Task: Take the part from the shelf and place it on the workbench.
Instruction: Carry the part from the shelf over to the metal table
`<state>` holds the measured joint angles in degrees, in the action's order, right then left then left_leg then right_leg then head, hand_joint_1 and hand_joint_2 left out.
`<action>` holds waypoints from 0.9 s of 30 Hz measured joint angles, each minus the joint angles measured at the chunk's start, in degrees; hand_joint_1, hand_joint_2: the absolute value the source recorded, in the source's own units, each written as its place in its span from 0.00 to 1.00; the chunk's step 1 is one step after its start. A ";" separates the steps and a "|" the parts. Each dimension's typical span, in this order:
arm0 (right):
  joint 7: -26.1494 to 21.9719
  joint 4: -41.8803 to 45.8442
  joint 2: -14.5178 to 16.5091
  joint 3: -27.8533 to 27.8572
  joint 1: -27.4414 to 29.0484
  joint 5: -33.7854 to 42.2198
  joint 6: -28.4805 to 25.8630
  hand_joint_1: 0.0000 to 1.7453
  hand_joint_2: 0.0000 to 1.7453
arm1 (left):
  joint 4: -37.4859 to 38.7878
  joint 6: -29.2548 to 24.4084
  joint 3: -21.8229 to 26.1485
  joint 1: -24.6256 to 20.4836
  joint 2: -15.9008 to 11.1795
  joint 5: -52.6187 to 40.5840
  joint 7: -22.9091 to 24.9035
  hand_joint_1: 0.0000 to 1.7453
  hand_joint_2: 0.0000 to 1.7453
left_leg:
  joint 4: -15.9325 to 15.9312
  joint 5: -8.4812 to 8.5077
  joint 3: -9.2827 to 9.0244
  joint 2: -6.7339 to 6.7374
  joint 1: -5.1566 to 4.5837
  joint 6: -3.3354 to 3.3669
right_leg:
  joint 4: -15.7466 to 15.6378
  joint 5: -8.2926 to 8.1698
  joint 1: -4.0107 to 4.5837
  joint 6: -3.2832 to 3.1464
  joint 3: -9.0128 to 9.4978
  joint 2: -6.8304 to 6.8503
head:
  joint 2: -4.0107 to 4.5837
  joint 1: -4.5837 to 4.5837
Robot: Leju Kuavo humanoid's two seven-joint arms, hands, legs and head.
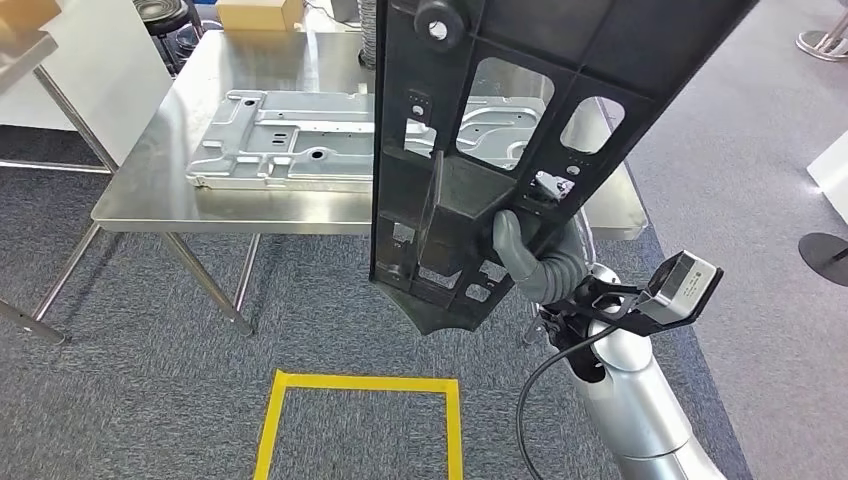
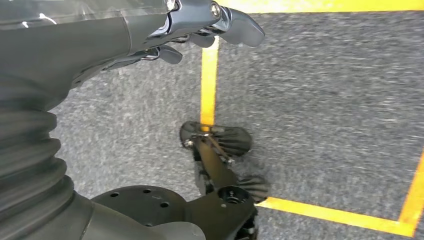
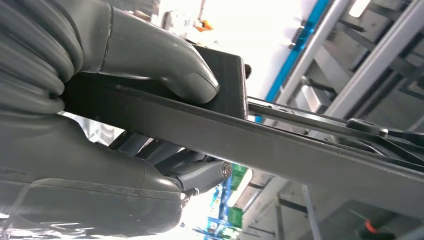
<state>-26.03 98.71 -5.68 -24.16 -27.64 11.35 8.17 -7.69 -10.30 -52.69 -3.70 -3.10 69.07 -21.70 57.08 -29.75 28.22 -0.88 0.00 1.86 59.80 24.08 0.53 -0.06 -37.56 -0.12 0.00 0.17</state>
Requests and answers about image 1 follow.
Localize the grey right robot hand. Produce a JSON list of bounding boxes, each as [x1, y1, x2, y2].
[[492, 170, 594, 285]]

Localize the black plastic plate bracket part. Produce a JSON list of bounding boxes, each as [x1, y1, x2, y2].
[[368, 0, 761, 337]]

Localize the stainless steel workbench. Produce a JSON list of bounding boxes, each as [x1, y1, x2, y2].
[[29, 29, 651, 347]]

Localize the yellow floor tape square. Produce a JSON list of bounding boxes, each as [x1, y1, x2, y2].
[[252, 369, 465, 480]]

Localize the stamped silver metal panel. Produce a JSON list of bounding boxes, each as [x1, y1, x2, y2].
[[185, 89, 556, 195]]

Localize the black round stand base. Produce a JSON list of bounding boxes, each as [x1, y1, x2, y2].
[[798, 231, 848, 288]]

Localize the white board corner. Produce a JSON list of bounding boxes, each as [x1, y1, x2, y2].
[[806, 130, 848, 225]]

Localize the cardboard box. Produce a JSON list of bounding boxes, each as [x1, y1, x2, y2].
[[215, 0, 307, 33], [0, 0, 63, 32]]

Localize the chrome round stand base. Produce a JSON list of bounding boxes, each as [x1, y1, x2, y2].
[[794, 13, 848, 64]]

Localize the black round stool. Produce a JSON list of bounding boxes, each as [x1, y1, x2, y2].
[[132, 0, 205, 75]]

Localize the white cabinet panel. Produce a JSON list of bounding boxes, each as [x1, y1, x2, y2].
[[0, 0, 175, 167]]

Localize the steel side table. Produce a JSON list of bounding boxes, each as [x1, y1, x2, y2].
[[0, 29, 122, 347]]

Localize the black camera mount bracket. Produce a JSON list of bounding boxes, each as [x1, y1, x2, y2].
[[539, 274, 697, 339]]

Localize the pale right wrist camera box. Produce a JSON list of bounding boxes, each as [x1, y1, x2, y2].
[[637, 250, 725, 326]]

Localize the black camera cable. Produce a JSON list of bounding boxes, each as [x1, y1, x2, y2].
[[515, 323, 624, 480]]

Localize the grey corrugated hose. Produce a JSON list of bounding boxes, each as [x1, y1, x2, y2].
[[356, 0, 379, 71]]

